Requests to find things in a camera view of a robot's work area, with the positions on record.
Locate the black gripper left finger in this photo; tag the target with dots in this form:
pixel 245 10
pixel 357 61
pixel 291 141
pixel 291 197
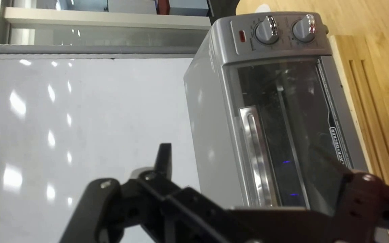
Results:
pixel 168 207

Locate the silver toaster oven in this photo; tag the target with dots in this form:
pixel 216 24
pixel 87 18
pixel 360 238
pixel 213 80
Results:
pixel 209 112

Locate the large white glossy board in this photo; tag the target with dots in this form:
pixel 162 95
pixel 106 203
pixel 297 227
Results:
pixel 91 135

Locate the silver oven knob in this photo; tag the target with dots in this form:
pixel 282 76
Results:
pixel 305 28
pixel 267 33

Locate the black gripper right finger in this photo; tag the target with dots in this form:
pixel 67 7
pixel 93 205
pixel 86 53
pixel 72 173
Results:
pixel 365 211

